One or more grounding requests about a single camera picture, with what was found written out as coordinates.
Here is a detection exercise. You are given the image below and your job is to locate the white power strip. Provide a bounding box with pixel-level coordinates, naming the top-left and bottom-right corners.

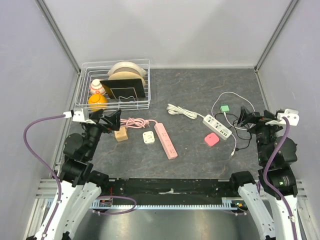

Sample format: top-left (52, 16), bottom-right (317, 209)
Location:
top-left (202, 114), bottom-right (232, 140)

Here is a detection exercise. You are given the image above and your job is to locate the yellow round bowl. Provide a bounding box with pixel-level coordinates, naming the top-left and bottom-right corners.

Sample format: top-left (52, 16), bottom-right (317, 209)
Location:
top-left (87, 94), bottom-right (108, 112)

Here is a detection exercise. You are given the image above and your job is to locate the beige round plate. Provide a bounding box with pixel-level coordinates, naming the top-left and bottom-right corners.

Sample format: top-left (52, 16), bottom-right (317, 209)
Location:
top-left (108, 71), bottom-right (146, 86)

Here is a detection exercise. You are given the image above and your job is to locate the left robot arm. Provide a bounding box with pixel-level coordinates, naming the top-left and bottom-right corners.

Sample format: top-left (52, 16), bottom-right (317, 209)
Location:
top-left (30, 108), bottom-right (122, 240)

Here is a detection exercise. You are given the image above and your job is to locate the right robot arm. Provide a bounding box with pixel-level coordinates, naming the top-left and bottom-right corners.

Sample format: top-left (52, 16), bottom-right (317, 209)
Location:
top-left (229, 106), bottom-right (302, 240)

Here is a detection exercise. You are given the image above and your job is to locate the white square plug adapter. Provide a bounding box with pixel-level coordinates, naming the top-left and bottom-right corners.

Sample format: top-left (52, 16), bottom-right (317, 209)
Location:
top-left (142, 130), bottom-right (155, 145)

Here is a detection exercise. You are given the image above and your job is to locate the white orange patterned cup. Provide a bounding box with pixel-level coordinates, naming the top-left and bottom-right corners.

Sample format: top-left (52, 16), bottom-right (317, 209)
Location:
top-left (90, 78), bottom-right (106, 95)

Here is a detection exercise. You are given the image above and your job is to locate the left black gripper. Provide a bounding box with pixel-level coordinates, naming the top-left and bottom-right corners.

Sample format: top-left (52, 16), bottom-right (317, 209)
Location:
top-left (83, 108), bottom-right (122, 159)

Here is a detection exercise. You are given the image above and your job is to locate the green plug adapter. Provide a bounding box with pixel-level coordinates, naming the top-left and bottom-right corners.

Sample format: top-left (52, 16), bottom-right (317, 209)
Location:
top-left (219, 104), bottom-right (230, 113)

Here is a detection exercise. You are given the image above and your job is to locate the white wire dish rack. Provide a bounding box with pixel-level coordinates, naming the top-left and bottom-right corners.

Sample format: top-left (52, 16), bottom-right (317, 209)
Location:
top-left (74, 58), bottom-right (151, 112)

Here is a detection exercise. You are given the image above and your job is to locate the wooden cube socket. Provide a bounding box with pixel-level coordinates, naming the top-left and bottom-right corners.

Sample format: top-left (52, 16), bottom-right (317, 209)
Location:
top-left (114, 126), bottom-right (129, 142)

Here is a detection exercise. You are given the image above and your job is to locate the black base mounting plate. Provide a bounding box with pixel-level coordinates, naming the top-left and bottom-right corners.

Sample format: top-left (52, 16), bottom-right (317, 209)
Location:
top-left (106, 178), bottom-right (238, 198)

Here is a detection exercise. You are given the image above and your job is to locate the white pink usb cable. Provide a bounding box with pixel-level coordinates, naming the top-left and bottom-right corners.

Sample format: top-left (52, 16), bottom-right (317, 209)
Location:
top-left (211, 91), bottom-right (256, 158)

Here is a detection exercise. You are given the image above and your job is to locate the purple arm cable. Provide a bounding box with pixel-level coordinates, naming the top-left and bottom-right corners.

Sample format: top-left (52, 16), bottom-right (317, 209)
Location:
top-left (263, 116), bottom-right (298, 240)
top-left (23, 114), bottom-right (66, 236)

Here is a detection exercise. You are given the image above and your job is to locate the black square tray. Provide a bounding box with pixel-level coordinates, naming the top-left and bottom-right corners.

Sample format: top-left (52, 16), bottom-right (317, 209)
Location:
top-left (100, 78), bottom-right (146, 99)

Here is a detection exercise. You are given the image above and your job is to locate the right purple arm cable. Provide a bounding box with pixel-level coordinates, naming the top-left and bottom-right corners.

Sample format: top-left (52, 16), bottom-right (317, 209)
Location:
top-left (263, 116), bottom-right (298, 240)

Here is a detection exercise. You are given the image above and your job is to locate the pink coiled power cord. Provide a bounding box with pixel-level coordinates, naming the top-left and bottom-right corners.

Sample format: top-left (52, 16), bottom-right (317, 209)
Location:
top-left (119, 117), bottom-right (159, 130)

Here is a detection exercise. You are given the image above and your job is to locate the black thin cable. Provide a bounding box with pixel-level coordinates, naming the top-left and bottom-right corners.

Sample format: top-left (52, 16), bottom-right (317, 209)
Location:
top-left (214, 112), bottom-right (256, 152)

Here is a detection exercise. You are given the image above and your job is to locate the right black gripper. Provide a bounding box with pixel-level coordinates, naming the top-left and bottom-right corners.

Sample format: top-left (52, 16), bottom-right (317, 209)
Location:
top-left (237, 105), bottom-right (287, 164)

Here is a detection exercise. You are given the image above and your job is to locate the pink power strip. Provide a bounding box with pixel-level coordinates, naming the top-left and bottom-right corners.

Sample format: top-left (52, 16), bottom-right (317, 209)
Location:
top-left (154, 122), bottom-right (178, 160)

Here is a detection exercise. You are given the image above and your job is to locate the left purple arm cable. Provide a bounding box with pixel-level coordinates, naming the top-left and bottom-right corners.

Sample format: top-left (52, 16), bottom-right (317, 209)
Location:
top-left (23, 114), bottom-right (66, 236)

